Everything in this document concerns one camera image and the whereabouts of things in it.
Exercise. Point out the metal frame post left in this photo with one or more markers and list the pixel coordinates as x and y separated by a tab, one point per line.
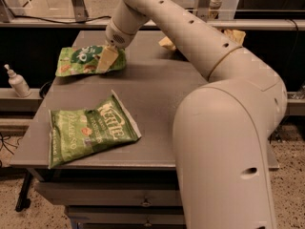
80	12

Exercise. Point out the brown Sensible chip bag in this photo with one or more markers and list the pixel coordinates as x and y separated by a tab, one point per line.
236	35

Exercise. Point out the white pump bottle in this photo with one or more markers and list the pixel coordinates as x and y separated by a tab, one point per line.
17	82

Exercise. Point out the green rice chip bag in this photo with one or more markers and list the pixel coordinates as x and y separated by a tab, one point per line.
73	61

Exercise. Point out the green Kettle chip bag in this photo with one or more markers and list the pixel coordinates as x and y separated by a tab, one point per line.
80	133

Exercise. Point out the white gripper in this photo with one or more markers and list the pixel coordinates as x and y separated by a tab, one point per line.
114	36

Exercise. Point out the metal frame post right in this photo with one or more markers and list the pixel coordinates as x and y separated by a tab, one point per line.
201	9

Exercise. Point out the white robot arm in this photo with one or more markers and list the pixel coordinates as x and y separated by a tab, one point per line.
220	130

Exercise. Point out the metal frame post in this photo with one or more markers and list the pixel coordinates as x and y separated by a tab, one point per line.
80	12
201	9

